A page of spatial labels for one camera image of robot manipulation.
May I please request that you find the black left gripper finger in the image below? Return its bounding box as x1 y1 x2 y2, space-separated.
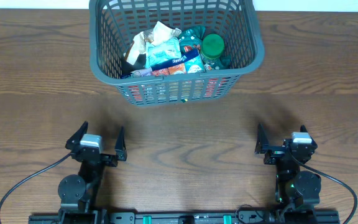
65 121 88 151
114 126 127 161

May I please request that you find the Kleenex tissue multipack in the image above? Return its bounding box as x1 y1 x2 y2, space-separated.
121 49 206 79

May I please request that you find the green lid jar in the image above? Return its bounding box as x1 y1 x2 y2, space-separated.
201 34 225 63

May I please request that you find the mint green wipes packet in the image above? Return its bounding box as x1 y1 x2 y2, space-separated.
145 37 181 68

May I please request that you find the grey plastic basket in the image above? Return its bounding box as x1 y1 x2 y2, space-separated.
89 0 265 106

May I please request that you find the green Nescafe coffee bag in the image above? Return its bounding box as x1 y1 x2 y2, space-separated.
178 26 231 70

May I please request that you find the beige paper snack bag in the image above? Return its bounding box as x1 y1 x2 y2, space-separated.
124 21 182 65

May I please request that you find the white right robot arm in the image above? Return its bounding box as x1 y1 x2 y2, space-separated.
255 124 321 223

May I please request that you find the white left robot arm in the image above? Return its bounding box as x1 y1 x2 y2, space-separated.
58 121 127 224

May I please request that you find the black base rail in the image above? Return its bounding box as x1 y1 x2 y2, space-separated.
28 210 340 224

